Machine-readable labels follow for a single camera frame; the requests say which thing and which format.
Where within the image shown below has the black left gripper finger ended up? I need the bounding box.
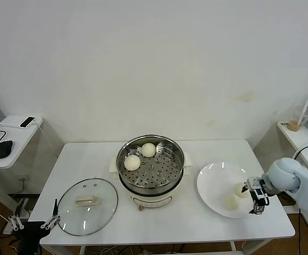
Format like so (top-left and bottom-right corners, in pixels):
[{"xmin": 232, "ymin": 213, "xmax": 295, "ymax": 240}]
[
  {"xmin": 40, "ymin": 198, "xmax": 62, "ymax": 230},
  {"xmin": 8, "ymin": 198, "xmax": 26, "ymax": 231}
]

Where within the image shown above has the cream electric cooker pot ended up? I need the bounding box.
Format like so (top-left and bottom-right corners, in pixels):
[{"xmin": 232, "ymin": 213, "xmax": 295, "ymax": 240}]
[{"xmin": 108, "ymin": 151, "xmax": 193, "ymax": 212}]

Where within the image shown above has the thin black hanging cable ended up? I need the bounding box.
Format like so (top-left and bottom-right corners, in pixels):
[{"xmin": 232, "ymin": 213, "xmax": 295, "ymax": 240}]
[{"xmin": 298, "ymin": 208, "xmax": 302, "ymax": 255}]

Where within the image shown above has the small black flat device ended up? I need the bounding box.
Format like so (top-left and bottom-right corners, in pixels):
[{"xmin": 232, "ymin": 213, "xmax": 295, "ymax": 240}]
[{"xmin": 20, "ymin": 116, "xmax": 37, "ymax": 128}]

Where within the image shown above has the flat white box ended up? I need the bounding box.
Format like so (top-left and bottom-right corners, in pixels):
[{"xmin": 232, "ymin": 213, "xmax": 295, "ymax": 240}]
[{"xmin": 0, "ymin": 115, "xmax": 43, "ymax": 130}]

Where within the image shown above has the clear plastic drink cup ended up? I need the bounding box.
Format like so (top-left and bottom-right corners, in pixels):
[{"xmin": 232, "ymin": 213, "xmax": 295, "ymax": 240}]
[{"xmin": 288, "ymin": 107, "xmax": 308, "ymax": 133}]

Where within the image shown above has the white drinking straw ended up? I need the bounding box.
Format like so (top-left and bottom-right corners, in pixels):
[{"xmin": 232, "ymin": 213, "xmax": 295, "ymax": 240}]
[{"xmin": 297, "ymin": 93, "xmax": 308, "ymax": 127}]

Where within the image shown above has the white round plate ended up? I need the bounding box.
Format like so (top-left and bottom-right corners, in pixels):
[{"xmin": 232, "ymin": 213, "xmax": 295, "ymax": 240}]
[{"xmin": 196, "ymin": 162, "xmax": 262, "ymax": 219}]

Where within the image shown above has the white side desk with mouse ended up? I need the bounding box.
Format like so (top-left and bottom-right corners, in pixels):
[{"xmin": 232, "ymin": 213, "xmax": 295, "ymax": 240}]
[{"xmin": 0, "ymin": 114, "xmax": 44, "ymax": 235}]

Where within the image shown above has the glass lid with cream handle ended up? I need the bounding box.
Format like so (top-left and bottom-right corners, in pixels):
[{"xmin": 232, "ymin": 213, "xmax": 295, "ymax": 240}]
[{"xmin": 56, "ymin": 178, "xmax": 119, "ymax": 236}]

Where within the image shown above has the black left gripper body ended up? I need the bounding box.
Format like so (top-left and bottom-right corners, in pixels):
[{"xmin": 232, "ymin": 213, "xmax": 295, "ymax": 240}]
[{"xmin": 17, "ymin": 220, "xmax": 51, "ymax": 255}]

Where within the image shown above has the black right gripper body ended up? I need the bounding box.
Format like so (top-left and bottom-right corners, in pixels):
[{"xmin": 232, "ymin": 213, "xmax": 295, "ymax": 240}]
[{"xmin": 251, "ymin": 186, "xmax": 271, "ymax": 207}]

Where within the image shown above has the black computer mouse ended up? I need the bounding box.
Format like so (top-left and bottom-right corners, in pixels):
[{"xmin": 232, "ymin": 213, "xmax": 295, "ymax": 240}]
[{"xmin": 0, "ymin": 140, "xmax": 14, "ymax": 159}]

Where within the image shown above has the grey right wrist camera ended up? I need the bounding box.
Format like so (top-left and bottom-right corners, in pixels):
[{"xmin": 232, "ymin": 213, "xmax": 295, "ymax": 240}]
[{"xmin": 246, "ymin": 178, "xmax": 263, "ymax": 190}]

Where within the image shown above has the perforated steel steamer basket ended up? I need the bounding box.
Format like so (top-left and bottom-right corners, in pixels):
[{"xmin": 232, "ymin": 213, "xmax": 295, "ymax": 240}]
[{"xmin": 116, "ymin": 135, "xmax": 185, "ymax": 189}]

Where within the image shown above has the white steamed baozi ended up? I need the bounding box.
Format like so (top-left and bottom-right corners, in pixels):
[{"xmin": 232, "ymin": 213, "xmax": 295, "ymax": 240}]
[
  {"xmin": 222, "ymin": 195, "xmax": 241, "ymax": 211},
  {"xmin": 123, "ymin": 155, "xmax": 140, "ymax": 171},
  {"xmin": 140, "ymin": 142, "xmax": 157, "ymax": 158},
  {"xmin": 234, "ymin": 182, "xmax": 252, "ymax": 199}
]

